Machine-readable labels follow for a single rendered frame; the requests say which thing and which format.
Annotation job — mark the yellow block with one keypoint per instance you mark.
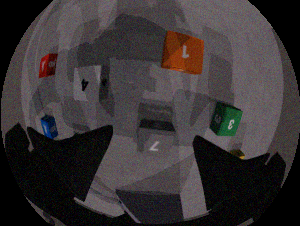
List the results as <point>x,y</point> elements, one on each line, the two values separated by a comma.
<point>238,153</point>

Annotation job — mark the green block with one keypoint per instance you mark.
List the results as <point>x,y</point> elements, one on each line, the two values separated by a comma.
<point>226,119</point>

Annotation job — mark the red block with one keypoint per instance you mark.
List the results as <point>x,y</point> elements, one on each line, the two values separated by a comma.
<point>48,65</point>

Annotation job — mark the blue block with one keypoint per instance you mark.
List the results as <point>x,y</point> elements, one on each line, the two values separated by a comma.
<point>49,126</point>

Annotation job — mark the orange block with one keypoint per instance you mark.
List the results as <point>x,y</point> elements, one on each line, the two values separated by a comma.
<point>182,53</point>

